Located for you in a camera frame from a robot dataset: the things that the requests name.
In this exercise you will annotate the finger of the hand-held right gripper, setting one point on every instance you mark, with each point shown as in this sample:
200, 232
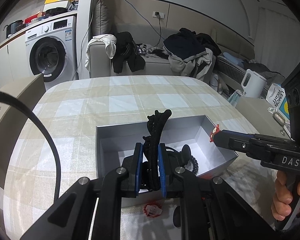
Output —
230, 142

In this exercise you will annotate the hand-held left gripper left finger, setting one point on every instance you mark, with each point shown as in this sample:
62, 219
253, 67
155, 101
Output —
139, 165

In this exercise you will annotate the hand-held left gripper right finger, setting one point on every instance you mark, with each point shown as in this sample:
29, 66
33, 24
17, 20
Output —
162, 167

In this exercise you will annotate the small red hair clip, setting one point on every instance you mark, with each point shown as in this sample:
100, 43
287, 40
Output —
214, 132

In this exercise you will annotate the grey cardboard box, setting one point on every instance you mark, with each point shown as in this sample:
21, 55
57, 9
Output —
210, 152

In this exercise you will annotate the black scrunchie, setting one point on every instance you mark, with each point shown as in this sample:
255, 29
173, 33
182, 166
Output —
186, 152

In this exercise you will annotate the black claw hair clip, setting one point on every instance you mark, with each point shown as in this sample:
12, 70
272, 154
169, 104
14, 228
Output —
156, 135

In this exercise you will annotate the person's right hand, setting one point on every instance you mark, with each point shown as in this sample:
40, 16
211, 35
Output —
281, 192

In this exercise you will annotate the clear wine glass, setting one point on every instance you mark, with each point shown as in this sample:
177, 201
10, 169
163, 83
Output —
278, 117

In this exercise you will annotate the beige side table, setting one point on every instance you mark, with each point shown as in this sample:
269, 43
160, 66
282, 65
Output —
252, 110

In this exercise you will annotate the white carton with yellow circle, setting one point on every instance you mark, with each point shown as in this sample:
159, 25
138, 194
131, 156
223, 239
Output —
277, 98

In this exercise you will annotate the white electric kettle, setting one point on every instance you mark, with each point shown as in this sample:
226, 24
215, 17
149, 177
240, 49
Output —
253, 83

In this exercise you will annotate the checked beige tablecloth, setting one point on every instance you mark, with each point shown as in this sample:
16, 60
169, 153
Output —
90, 97

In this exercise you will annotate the light blue pillow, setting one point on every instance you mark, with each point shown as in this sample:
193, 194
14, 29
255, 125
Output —
233, 58

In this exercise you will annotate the grey hoodie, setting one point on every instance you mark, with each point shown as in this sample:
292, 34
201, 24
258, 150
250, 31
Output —
187, 66

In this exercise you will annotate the grey sofa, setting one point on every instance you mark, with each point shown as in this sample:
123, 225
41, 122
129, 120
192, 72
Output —
155, 66

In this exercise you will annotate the dark jacket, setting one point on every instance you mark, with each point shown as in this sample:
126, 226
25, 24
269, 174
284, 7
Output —
180, 45

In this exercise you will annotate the black striped pants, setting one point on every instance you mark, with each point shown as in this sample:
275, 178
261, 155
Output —
126, 52

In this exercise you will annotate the white garment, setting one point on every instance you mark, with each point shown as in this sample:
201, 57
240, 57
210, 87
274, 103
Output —
107, 42

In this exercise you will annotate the white washing machine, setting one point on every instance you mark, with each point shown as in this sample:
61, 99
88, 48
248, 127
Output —
50, 55

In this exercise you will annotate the grey cushion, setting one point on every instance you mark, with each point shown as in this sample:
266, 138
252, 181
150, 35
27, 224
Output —
101, 20

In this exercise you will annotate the red flat box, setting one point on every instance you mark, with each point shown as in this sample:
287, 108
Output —
30, 19

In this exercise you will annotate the white wall socket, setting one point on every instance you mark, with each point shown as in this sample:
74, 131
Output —
158, 14

